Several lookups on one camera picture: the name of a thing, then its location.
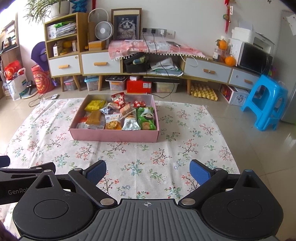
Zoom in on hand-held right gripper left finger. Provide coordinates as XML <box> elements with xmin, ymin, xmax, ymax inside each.
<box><xmin>29</xmin><ymin>160</ymin><xmax>116</xmax><ymax>207</ymax></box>

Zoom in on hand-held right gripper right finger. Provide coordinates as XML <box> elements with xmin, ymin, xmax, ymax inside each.
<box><xmin>179</xmin><ymin>159</ymin><xmax>266</xmax><ymax>207</ymax></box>

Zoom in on pink cardboard box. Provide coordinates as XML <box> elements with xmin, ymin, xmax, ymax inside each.
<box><xmin>69</xmin><ymin>93</ymin><xmax>160</xmax><ymax>143</ymax></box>

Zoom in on long white blue bread packet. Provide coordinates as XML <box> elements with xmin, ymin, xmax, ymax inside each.
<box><xmin>76</xmin><ymin>122</ymin><xmax>104</xmax><ymax>130</ymax></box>

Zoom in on lotus root chip packet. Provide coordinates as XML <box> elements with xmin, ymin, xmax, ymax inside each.
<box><xmin>105</xmin><ymin>114</ymin><xmax>122</xmax><ymax>130</ymax></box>

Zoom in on gold snack packet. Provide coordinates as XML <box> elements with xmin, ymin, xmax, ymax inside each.
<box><xmin>85</xmin><ymin>110</ymin><xmax>105</xmax><ymax>127</ymax></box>

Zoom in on long white grey packet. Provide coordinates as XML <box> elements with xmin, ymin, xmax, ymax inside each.
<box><xmin>122</xmin><ymin>115</ymin><xmax>141</xmax><ymax>131</ymax></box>

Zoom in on small white cartoon-print packet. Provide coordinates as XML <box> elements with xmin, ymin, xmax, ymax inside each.
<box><xmin>100</xmin><ymin>103</ymin><xmax>116</xmax><ymax>115</ymax></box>

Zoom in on yellow snack packet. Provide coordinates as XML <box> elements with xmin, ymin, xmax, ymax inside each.
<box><xmin>84</xmin><ymin>100</ymin><xmax>107</xmax><ymax>112</ymax></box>

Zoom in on clear cracker packet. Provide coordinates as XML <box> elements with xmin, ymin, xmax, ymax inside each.
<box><xmin>119</xmin><ymin>104</ymin><xmax>137</xmax><ymax>119</ymax></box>

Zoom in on green biscuit packet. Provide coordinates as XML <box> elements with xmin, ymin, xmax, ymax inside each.
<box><xmin>136</xmin><ymin>107</ymin><xmax>157</xmax><ymax>131</ymax></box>

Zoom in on red snack packet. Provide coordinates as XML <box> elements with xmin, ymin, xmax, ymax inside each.
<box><xmin>110</xmin><ymin>92</ymin><xmax>126</xmax><ymax>108</ymax></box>

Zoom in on floral cloth mat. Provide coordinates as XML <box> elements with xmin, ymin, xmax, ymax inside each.
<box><xmin>0</xmin><ymin>97</ymin><xmax>241</xmax><ymax>232</ymax></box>

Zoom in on white shopping bag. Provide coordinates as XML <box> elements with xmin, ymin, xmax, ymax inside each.
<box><xmin>6</xmin><ymin>67</ymin><xmax>29</xmax><ymax>100</ymax></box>

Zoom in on yellow egg tray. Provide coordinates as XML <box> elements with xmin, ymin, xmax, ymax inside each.
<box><xmin>191</xmin><ymin>83</ymin><xmax>219</xmax><ymax>101</ymax></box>

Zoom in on white printed box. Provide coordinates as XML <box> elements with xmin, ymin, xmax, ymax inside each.
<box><xmin>220</xmin><ymin>83</ymin><xmax>250</xmax><ymax>106</ymax></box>

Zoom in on clear bin with blue lid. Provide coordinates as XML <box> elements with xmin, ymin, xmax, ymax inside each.
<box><xmin>84</xmin><ymin>75</ymin><xmax>103</xmax><ymax>91</ymax></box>

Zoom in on red printed bag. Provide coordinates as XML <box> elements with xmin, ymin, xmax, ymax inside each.
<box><xmin>31</xmin><ymin>64</ymin><xmax>56</xmax><ymax>94</ymax></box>

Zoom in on clear bin with dark lid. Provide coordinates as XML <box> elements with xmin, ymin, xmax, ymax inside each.
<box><xmin>105</xmin><ymin>76</ymin><xmax>129</xmax><ymax>91</ymax></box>

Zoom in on small clear storage bin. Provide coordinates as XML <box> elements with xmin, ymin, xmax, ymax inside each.
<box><xmin>63</xmin><ymin>76</ymin><xmax>78</xmax><ymax>91</ymax></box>

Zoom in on white plastic bin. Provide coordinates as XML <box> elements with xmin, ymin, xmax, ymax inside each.
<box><xmin>154</xmin><ymin>81</ymin><xmax>181</xmax><ymax>93</ymax></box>

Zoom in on red gift bag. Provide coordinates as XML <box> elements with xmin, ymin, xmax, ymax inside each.
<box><xmin>4</xmin><ymin>60</ymin><xmax>22</xmax><ymax>80</ymax></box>

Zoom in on red cardboard box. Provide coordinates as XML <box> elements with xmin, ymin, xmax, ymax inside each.
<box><xmin>126</xmin><ymin>79</ymin><xmax>152</xmax><ymax>94</ymax></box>

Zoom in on low wooden drawer cabinet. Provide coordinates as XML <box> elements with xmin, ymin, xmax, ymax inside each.
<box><xmin>80</xmin><ymin>50</ymin><xmax>260</xmax><ymax>93</ymax></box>

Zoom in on tall wooden shelf cabinet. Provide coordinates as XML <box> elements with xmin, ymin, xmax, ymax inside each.
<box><xmin>44</xmin><ymin>12</ymin><xmax>89</xmax><ymax>92</ymax></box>

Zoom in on pile of papers and bags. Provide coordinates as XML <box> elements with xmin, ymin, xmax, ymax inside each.
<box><xmin>149</xmin><ymin>57</ymin><xmax>184</xmax><ymax>76</ymax></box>

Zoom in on black case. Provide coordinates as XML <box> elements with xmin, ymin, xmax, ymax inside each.
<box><xmin>123</xmin><ymin>52</ymin><xmax>149</xmax><ymax>73</ymax></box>

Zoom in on blue plastic stool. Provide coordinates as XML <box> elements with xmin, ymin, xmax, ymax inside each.
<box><xmin>240</xmin><ymin>74</ymin><xmax>289</xmax><ymax>131</ymax></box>

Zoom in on purple hat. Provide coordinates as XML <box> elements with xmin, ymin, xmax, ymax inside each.
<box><xmin>31</xmin><ymin>41</ymin><xmax>50</xmax><ymax>70</ymax></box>

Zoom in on wooden storage rack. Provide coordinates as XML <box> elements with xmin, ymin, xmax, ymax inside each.
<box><xmin>0</xmin><ymin>14</ymin><xmax>20</xmax><ymax>61</ymax></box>

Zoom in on yellow cardboard box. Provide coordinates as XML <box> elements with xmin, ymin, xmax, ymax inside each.
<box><xmin>88</xmin><ymin>40</ymin><xmax>107</xmax><ymax>51</ymax></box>

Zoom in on black white microwave oven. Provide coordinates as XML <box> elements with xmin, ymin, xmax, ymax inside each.
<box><xmin>228</xmin><ymin>38</ymin><xmax>274</xmax><ymax>75</ymax></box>

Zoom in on pink patterned cloth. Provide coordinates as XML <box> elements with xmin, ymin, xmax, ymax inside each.
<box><xmin>108</xmin><ymin>39</ymin><xmax>206</xmax><ymax>61</ymax></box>

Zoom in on small white desk fan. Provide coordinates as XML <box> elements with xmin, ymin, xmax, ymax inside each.
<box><xmin>95</xmin><ymin>21</ymin><xmax>114</xmax><ymax>44</ymax></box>

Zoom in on white printer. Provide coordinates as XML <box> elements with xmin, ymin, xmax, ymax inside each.
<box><xmin>231</xmin><ymin>27</ymin><xmax>277</xmax><ymax>55</ymax></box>

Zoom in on stack of papers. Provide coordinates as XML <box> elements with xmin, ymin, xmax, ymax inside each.
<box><xmin>54</xmin><ymin>21</ymin><xmax>77</xmax><ymax>38</ymax></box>

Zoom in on framed cat picture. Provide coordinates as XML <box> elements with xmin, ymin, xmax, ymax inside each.
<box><xmin>111</xmin><ymin>8</ymin><xmax>142</xmax><ymax>41</ymax></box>

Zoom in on tall white fan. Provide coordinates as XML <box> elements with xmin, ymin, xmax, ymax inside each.
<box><xmin>88</xmin><ymin>9</ymin><xmax>109</xmax><ymax>43</ymax></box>

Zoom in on potted green plant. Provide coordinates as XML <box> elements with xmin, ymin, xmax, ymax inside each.
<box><xmin>24</xmin><ymin>0</ymin><xmax>71</xmax><ymax>24</ymax></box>

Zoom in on blue plush toy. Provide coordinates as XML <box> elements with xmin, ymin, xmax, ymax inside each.
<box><xmin>69</xmin><ymin>0</ymin><xmax>89</xmax><ymax>12</ymax></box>

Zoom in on round stand with black handle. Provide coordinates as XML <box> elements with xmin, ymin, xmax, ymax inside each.
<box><xmin>21</xmin><ymin>80</ymin><xmax>38</xmax><ymax>100</ymax></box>

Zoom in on wall power sockets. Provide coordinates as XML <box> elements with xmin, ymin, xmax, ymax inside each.
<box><xmin>142</xmin><ymin>27</ymin><xmax>175</xmax><ymax>39</ymax></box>

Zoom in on red hanging wall ornament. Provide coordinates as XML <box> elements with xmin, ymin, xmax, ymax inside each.
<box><xmin>223</xmin><ymin>0</ymin><xmax>234</xmax><ymax>34</ymax></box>

